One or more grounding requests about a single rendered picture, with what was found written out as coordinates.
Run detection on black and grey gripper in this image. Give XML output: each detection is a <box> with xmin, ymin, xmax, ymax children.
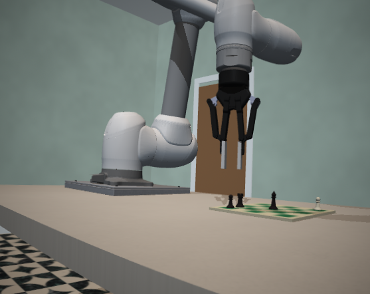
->
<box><xmin>207</xmin><ymin>69</ymin><xmax>260</xmax><ymax>169</ymax></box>

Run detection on white pawn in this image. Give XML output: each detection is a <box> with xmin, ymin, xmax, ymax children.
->
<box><xmin>314</xmin><ymin>197</ymin><xmax>322</xmax><ymax>211</ymax></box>

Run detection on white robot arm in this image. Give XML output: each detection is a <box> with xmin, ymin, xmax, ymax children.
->
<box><xmin>89</xmin><ymin>0</ymin><xmax>302</xmax><ymax>186</ymax></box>

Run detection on green and cream chessboard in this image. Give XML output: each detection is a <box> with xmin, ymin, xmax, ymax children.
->
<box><xmin>209</xmin><ymin>203</ymin><xmax>335</xmax><ymax>222</ymax></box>

